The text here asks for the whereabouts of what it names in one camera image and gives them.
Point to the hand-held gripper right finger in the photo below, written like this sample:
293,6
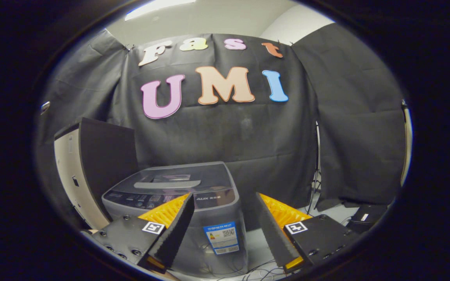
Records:
274,234

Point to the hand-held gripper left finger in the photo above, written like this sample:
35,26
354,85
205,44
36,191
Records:
176,230

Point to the grey washing machine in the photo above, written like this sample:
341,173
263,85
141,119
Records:
225,216

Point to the smartphone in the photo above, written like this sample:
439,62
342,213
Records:
45,107

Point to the black backdrop cloth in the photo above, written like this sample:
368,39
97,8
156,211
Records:
268,140

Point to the black box on floor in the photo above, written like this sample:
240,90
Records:
367,216

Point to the beige and black cabinet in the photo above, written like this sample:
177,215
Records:
108,156

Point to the white pole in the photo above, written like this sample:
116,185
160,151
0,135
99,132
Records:
406,144

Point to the ceiling light panel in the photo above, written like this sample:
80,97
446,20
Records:
158,8

